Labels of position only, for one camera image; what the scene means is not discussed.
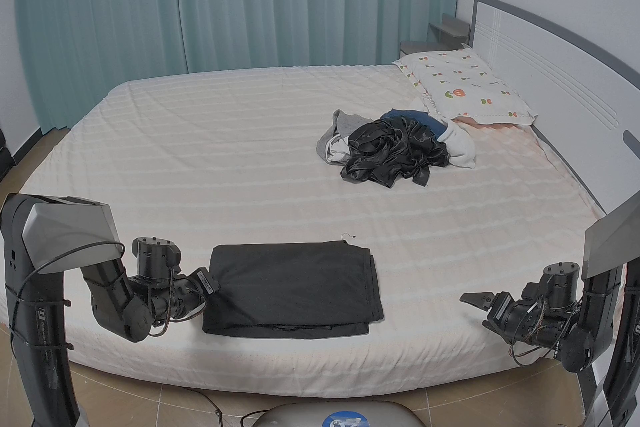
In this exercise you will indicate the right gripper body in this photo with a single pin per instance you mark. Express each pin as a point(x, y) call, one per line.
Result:
point(512, 317)

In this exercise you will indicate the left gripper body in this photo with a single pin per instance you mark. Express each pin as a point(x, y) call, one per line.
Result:
point(192, 292)

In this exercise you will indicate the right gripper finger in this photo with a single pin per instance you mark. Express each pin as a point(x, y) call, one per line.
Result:
point(481, 297)
point(480, 307)

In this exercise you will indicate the black T-shirt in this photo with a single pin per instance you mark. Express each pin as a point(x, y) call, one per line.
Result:
point(295, 285)

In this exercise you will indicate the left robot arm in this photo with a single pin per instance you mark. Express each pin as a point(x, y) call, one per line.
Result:
point(30, 305)

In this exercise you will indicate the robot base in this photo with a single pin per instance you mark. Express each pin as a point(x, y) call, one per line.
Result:
point(345, 415)

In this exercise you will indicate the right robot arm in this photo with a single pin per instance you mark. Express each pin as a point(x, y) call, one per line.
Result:
point(600, 295)

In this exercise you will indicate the bed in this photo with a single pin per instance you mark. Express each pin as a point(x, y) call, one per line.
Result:
point(225, 155)

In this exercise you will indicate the pile of clothes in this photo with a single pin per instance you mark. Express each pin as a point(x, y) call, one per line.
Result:
point(395, 150)

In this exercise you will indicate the peach pillow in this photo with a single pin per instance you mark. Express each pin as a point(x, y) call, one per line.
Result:
point(492, 124)

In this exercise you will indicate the white printed pillow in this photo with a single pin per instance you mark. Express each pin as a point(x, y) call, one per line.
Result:
point(465, 84)

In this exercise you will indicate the black chest of drawers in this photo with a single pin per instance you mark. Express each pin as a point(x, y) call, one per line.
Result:
point(4, 155)

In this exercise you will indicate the grey bedside table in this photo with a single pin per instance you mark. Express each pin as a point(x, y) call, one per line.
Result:
point(435, 39)

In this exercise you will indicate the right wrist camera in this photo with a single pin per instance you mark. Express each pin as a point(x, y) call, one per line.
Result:
point(533, 292)

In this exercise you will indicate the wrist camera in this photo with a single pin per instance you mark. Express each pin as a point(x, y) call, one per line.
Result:
point(533, 292)
point(174, 257)

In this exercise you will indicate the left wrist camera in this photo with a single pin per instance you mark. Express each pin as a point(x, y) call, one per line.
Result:
point(174, 257)

